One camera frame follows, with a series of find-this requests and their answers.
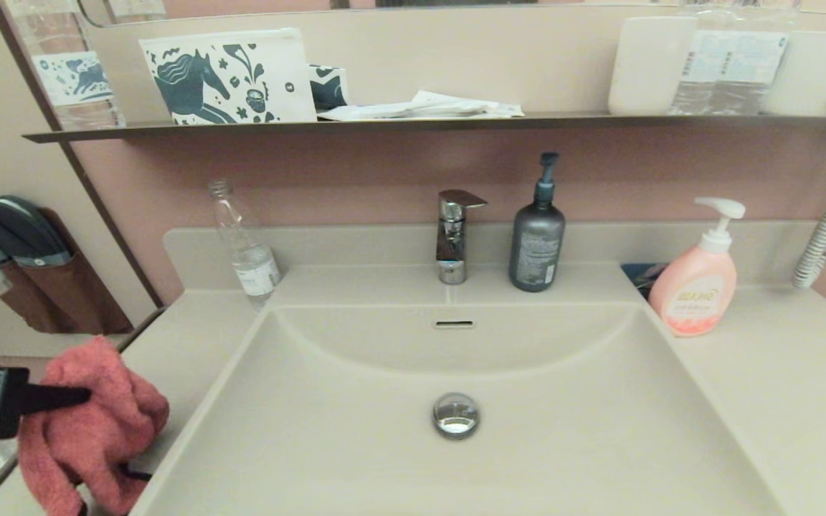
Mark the pink towel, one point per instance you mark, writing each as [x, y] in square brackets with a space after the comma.
[97, 437]

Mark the chrome faucet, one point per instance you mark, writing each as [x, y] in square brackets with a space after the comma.
[451, 244]

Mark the beige sink basin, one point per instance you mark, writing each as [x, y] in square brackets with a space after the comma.
[312, 430]

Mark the brown slipper holder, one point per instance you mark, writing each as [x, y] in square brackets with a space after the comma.
[26, 308]
[83, 294]

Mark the clear empty plastic bottle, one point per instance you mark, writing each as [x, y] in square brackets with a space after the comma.
[255, 269]

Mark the clear bottle horse label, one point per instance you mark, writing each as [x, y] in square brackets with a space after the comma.
[69, 79]

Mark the white horse print pouch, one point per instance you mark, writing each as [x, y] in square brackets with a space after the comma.
[226, 79]

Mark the chrome drain stopper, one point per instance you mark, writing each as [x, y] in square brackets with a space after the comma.
[456, 416]

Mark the white paper packets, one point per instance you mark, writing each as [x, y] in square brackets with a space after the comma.
[427, 107]

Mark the dark grey pump bottle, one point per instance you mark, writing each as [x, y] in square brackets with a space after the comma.
[536, 244]

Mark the pink soap pump bottle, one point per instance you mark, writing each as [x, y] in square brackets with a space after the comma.
[696, 287]

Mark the clear labelled water bottle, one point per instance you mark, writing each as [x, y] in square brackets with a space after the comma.
[732, 64]

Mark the dark metal wall shelf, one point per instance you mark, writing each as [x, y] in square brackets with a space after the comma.
[312, 127]

